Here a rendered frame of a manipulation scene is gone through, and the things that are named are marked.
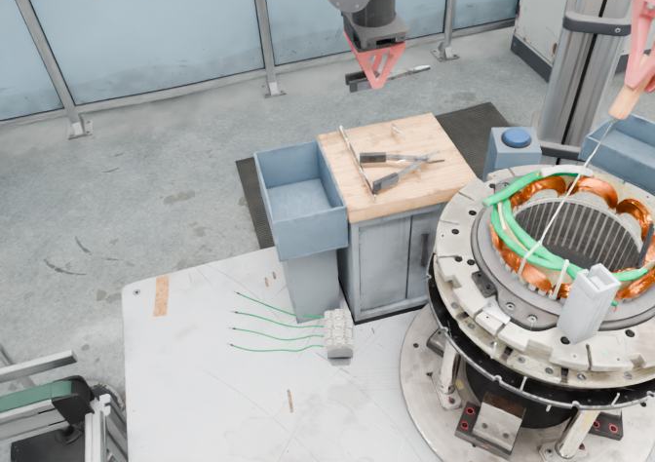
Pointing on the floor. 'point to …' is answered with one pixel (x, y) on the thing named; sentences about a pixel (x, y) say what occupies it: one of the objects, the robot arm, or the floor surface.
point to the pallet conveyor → (61, 409)
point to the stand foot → (38, 449)
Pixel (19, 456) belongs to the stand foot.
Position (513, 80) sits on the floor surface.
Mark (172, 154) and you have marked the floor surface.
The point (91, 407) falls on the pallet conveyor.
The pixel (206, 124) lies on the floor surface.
